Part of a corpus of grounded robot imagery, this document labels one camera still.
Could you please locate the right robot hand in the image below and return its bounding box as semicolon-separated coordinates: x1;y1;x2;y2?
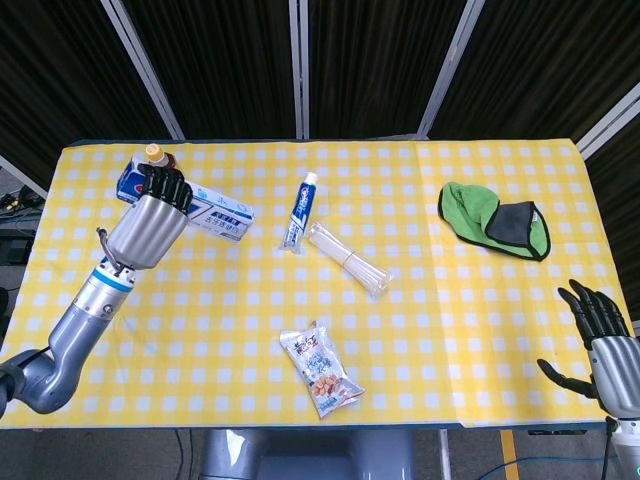
536;278;640;422

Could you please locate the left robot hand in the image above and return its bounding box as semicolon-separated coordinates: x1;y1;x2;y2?
95;163;195;271

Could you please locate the blue white toothpaste box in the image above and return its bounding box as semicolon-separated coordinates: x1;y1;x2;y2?
115;154;255;245

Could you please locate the white blue toothpaste tube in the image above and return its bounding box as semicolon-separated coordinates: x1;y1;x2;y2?
279;171;320;254

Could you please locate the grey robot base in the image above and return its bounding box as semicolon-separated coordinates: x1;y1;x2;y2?
199;428;416;480

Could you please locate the yellow-capped tea bottle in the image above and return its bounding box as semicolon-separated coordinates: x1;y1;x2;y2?
143;143;180;174

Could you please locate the yellow checked tablecloth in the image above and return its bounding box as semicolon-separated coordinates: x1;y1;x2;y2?
0;139;637;431

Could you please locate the white table leg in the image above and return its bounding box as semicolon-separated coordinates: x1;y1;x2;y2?
438;429;453;480

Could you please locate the clear bundle of straws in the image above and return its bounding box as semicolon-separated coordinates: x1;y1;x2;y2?
307;222;394;300

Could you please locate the green and grey cloth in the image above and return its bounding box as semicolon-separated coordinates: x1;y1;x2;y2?
437;180;551;262

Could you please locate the silver snack bag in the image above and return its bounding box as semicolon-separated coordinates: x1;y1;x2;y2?
278;320;366;420

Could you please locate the blue floor cable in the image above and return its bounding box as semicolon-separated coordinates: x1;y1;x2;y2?
173;429;197;480
474;449;617;480

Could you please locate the white partition frame post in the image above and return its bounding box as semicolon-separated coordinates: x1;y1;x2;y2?
0;153;50;200
288;0;311;140
574;82;640;160
416;0;487;140
99;0;187;141

